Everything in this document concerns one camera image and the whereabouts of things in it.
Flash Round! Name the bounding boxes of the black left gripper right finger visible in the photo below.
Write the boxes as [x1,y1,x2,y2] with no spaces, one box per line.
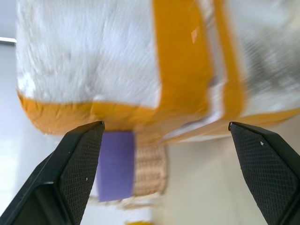
[228,121,300,225]

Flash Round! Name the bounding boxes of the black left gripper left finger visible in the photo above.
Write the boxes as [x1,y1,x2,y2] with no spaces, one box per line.
[0,120,105,225]

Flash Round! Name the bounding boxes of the white foam block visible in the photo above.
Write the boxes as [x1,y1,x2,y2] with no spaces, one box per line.
[15,0,215,143]

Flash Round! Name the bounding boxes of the white foam box, yellow tape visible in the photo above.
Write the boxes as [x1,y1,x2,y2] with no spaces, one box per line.
[161,0,300,145]

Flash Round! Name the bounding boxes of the purple block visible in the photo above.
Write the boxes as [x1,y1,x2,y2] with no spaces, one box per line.
[97,130,136,203]

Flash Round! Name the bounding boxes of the woven wicker basket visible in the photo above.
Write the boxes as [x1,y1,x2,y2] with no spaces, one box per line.
[103,144,170,211]

